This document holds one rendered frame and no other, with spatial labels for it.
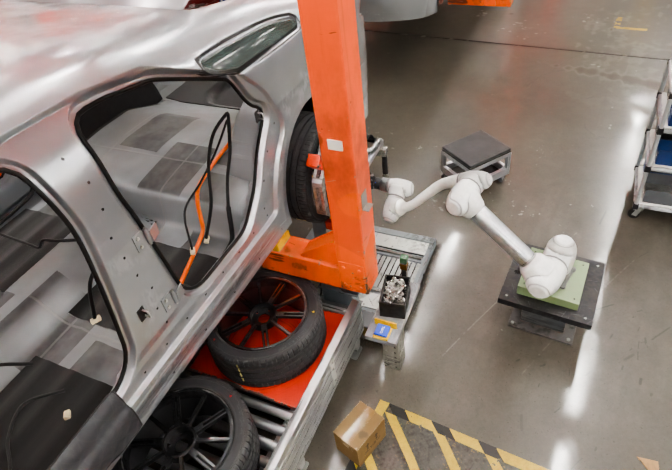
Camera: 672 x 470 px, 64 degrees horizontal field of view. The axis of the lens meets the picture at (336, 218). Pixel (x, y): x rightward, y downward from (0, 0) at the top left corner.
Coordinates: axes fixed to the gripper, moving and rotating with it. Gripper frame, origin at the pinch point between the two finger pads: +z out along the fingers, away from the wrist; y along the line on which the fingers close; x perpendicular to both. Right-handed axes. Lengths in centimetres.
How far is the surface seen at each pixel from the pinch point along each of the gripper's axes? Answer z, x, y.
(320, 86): -30, 135, 21
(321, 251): -16, 64, -47
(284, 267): 9, 52, -61
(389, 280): -49, 39, -55
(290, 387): -16, 67, -119
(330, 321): -18, 35, -87
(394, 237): -23, -47, -32
